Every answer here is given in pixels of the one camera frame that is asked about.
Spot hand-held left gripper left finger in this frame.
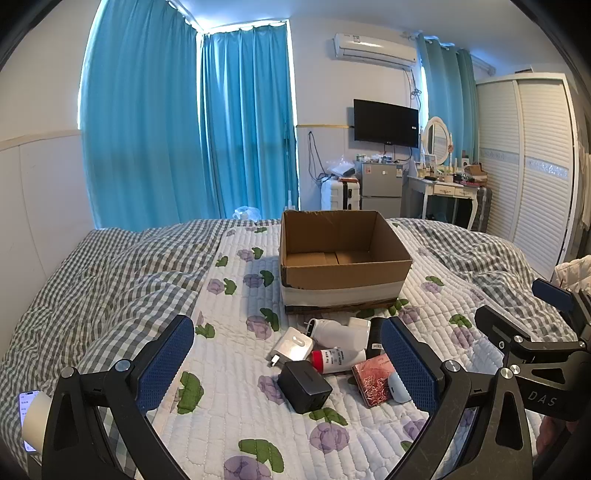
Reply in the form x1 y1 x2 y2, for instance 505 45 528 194
41 315 195 480

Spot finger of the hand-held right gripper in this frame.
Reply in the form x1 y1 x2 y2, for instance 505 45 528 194
475 305 591 358
532 278 591 324

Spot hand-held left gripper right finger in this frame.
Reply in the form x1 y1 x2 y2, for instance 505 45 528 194
379 316 539 480

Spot white earbuds case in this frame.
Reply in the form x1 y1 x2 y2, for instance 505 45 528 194
387 371 413 405

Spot red patterned small box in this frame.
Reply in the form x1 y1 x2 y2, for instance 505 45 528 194
352 355 399 408

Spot black cylinder bottle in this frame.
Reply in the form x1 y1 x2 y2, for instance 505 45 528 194
367 318 387 359

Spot red and white tube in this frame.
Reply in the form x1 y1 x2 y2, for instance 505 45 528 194
310 347 368 374

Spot white bottle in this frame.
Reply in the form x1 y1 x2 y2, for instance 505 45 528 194
305 318 370 359

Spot black charger block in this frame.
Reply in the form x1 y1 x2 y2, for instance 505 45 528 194
277 361 333 415

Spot brown cardboard box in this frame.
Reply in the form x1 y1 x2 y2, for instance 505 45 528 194
278 210 413 315

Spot white plug charger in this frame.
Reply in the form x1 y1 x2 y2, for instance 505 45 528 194
268 327 315 368

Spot white padded cloth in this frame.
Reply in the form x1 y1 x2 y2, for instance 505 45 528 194
551 255 591 296

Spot white floral quilt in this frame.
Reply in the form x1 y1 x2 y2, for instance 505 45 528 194
99 217 546 480

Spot grey suitcase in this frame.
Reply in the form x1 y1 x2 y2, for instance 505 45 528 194
471 185 493 232

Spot white louvred wardrobe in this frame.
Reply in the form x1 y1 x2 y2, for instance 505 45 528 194
475 73 583 280

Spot beige tape roll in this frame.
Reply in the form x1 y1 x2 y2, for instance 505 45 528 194
22 391 53 455

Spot smartphone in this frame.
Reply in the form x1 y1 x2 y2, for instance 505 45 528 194
18 391 40 455

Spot white dressing table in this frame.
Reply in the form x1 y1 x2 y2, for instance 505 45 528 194
406 174 481 232

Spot silver mini fridge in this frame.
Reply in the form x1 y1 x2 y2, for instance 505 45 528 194
360 161 403 213

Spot white suitcase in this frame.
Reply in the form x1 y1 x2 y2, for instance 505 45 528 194
320 178 363 212

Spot white oval mirror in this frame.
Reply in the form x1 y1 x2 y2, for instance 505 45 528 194
421 116 452 168

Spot crumpled plastic bag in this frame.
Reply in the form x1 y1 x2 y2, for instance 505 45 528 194
325 157 359 179

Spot narrow blue curtain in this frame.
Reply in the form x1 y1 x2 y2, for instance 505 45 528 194
416 34 481 155

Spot medium blue curtain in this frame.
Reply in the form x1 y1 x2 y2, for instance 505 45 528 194
199 21 300 221

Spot wide blue curtain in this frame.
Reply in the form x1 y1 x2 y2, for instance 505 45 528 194
79 0 204 229

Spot white air conditioner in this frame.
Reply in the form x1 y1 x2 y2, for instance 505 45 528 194
331 31 419 71

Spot black wall cables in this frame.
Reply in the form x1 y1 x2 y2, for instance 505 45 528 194
307 130 329 186

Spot black wall television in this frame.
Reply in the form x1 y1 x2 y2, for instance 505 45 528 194
353 98 420 149

